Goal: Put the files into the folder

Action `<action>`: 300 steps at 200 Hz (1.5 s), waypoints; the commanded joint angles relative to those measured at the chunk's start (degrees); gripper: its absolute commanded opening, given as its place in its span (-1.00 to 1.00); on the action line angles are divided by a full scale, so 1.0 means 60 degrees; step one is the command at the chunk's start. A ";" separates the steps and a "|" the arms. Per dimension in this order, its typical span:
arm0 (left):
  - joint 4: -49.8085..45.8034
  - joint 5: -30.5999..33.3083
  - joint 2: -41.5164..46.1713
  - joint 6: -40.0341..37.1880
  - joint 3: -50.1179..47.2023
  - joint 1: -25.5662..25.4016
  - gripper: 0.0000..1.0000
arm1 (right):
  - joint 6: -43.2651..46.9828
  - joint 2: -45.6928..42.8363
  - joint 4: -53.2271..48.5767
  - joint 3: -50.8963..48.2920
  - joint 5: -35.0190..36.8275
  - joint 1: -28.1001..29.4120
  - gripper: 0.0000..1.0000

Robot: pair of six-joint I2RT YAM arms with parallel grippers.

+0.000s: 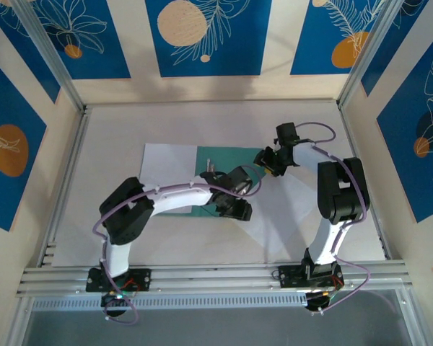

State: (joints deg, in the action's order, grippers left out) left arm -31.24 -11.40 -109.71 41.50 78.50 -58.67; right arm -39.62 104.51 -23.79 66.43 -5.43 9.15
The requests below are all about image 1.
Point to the green file folder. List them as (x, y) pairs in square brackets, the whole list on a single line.
[(234, 156)]

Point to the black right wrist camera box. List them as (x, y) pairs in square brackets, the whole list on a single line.
[(260, 160)]

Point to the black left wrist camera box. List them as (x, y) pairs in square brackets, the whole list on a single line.
[(238, 210)]

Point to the aluminium frame post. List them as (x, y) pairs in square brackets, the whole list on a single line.
[(371, 54), (55, 61)]

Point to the blue poster orange circle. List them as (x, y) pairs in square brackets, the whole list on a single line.
[(7, 202)]

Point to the black base electronics box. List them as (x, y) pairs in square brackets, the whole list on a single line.
[(112, 306), (317, 302)]

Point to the blue poster cream circle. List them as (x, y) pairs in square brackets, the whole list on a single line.
[(238, 54)]

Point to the blue poster white flower print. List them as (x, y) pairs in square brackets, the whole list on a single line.
[(108, 54)]

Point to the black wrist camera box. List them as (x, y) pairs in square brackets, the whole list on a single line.
[(260, 160), (238, 210)]

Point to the aluminium frame rail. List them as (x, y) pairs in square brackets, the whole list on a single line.
[(68, 180), (411, 324), (19, 324), (220, 277), (347, 122)]

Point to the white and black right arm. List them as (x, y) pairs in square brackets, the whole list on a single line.
[(324, 245)]

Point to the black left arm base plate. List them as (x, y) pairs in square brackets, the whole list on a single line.
[(144, 279)]

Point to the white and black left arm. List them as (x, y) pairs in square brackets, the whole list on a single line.
[(180, 198)]

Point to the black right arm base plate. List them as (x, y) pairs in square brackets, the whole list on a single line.
[(288, 277)]

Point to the blue floral wall poster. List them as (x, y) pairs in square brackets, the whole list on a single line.
[(395, 54), (29, 61)]

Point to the blue poster orange fern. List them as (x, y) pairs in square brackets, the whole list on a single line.
[(310, 36)]

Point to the blue poster white leaves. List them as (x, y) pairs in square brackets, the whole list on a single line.
[(400, 162)]

